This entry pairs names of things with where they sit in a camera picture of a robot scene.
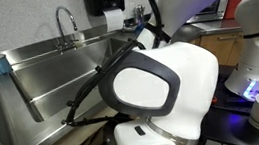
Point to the beige sink basin underside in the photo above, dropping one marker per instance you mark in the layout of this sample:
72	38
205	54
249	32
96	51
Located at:
77	136

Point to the black table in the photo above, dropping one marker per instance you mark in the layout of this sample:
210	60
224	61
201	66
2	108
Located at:
231	129

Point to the silver microwave oven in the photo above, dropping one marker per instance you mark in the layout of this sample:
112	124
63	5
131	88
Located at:
213	7

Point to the red box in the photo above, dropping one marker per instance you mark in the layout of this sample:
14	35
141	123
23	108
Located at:
238	2

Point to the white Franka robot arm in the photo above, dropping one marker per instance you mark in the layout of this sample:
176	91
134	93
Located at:
187	75

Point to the grey steel countertop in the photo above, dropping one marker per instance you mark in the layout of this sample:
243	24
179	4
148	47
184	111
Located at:
217	25

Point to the stainless steel sink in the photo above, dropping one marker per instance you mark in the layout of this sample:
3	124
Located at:
52	72

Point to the metal bottle on counter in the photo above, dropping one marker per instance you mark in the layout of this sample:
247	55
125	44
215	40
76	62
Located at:
139	13

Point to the black clamp orange tip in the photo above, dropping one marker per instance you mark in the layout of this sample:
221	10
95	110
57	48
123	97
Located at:
214	100

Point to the chrome gooseneck faucet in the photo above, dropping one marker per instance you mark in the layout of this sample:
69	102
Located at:
60	24

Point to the white paper towel sheet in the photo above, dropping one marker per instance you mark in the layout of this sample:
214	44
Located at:
114	19

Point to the wooden base cabinets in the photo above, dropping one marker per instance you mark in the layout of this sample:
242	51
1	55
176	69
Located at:
224	50

